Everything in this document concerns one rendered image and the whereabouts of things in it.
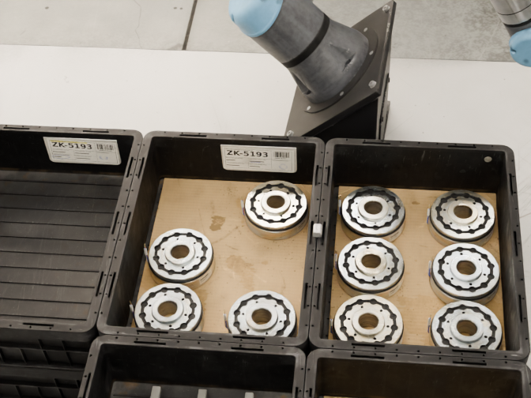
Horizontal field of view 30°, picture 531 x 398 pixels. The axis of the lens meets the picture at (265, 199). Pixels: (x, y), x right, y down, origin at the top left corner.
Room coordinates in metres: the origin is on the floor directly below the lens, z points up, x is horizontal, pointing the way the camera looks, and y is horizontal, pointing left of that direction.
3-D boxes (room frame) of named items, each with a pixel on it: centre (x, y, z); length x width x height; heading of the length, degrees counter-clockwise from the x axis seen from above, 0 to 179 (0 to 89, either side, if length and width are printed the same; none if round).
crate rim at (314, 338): (0.90, -0.22, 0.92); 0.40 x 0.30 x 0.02; 171
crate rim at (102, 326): (0.94, 0.07, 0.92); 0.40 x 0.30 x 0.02; 171
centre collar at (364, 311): (0.80, -0.14, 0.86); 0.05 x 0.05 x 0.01
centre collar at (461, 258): (0.88, -0.30, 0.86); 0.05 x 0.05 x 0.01
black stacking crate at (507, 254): (0.90, -0.22, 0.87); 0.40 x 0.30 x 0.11; 171
